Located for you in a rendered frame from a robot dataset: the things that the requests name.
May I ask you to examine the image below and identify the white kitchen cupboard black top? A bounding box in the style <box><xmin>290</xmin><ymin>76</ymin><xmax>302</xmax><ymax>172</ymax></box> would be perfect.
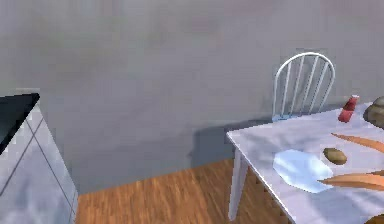
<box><xmin>0</xmin><ymin>92</ymin><xmax>79</xmax><ymax>224</ymax></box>

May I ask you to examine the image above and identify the orange wooden utensil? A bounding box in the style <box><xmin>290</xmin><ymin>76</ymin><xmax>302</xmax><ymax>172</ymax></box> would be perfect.
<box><xmin>318</xmin><ymin>169</ymin><xmax>384</xmax><ymax>192</ymax></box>
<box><xmin>330</xmin><ymin>132</ymin><xmax>384</xmax><ymax>154</ymax></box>

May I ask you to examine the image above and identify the white spindle-back chair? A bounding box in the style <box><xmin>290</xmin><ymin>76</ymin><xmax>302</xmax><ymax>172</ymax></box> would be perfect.
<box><xmin>271</xmin><ymin>51</ymin><xmax>337</xmax><ymax>123</ymax></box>

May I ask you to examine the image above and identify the pale blue plate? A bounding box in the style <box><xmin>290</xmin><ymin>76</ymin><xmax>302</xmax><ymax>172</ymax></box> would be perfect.
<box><xmin>272</xmin><ymin>148</ymin><xmax>334</xmax><ymax>194</ymax></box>

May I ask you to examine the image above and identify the white dining table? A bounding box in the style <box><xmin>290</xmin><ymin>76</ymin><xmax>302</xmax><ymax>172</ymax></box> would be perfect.
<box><xmin>226</xmin><ymin>101</ymin><xmax>384</xmax><ymax>224</ymax></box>

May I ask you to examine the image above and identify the brown potato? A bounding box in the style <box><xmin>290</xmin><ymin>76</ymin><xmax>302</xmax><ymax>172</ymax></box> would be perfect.
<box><xmin>322</xmin><ymin>147</ymin><xmax>348</xmax><ymax>166</ymax></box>

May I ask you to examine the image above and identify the red bottle white cap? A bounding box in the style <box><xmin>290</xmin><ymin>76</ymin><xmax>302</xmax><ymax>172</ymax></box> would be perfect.
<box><xmin>337</xmin><ymin>94</ymin><xmax>360</xmax><ymax>124</ymax></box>

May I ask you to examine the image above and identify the grey-brown round pot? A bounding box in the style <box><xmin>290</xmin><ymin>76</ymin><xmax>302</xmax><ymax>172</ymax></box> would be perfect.
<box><xmin>362</xmin><ymin>95</ymin><xmax>384</xmax><ymax>130</ymax></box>

